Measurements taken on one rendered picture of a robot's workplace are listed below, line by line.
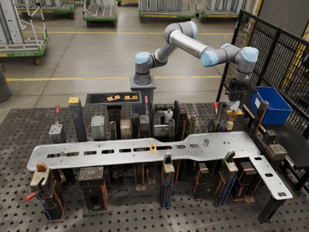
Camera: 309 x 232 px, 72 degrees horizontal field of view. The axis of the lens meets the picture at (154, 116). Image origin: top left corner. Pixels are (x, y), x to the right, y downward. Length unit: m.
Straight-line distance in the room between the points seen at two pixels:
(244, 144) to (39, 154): 1.25
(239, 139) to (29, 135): 1.65
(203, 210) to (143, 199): 0.38
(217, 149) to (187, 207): 0.41
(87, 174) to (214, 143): 0.80
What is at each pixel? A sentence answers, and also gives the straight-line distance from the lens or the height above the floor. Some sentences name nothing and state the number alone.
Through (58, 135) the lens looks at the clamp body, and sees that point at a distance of 1.44.
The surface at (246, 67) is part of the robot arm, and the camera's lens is 1.13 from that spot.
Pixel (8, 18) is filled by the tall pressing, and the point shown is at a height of 0.80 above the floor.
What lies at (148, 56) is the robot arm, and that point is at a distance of 1.67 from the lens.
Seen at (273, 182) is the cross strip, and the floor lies 1.00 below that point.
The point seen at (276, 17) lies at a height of 1.31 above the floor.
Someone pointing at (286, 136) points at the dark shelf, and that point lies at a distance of 1.68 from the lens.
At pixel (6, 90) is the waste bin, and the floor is 0.15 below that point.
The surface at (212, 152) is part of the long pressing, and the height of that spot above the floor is 1.00.
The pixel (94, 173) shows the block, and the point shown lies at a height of 1.03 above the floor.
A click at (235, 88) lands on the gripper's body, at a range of 1.18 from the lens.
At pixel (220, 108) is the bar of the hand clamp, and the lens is 1.47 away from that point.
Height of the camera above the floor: 1.96
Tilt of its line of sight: 38 degrees down
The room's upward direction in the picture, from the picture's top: 3 degrees clockwise
